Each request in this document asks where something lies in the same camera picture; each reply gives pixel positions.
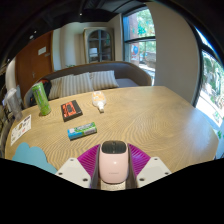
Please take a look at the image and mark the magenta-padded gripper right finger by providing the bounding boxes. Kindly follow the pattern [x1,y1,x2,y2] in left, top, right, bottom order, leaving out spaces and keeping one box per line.
[127,143,173,188]

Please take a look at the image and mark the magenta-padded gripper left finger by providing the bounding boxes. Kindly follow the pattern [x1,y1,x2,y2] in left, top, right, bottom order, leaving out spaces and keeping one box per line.
[54,143,102,189]

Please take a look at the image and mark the pink computer mouse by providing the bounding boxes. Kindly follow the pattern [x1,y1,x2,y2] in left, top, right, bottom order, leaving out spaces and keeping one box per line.
[98,139,130,185]

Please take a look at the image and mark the blue cloud-shaped mouse pad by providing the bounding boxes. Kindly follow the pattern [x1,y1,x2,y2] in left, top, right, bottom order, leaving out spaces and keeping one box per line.
[12,142,58,175]

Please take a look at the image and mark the green and blue small pack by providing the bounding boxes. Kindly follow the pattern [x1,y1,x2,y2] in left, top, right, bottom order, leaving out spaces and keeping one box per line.
[67,121,98,141]

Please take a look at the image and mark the black box with red print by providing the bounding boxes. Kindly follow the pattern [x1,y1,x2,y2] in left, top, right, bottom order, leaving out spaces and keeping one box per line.
[60,99,84,122]

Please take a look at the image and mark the white printed paper sheet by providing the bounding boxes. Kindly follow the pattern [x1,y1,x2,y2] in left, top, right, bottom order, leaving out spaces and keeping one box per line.
[9,114,33,147]

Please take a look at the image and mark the green drink can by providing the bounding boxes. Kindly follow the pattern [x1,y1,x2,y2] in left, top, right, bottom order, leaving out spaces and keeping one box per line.
[31,82,52,117]

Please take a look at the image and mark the striped cushion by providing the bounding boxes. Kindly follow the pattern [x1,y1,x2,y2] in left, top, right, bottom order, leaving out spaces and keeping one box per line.
[48,72,94,100]
[89,69,120,91]

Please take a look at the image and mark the black-framed window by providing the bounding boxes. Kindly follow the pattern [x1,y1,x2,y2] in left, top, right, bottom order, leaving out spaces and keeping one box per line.
[194,29,224,128]
[122,7,157,86]

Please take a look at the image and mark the grey curved sofa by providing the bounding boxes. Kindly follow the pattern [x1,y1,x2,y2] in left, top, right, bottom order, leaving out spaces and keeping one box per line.
[22,60,153,108]

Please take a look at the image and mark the brown wooden door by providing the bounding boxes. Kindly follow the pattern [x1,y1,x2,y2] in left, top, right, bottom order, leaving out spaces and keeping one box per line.
[14,31,54,98]

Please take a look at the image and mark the arched glass-door cabinet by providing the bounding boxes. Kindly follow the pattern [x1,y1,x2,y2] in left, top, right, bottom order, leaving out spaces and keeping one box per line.
[83,27,115,64]

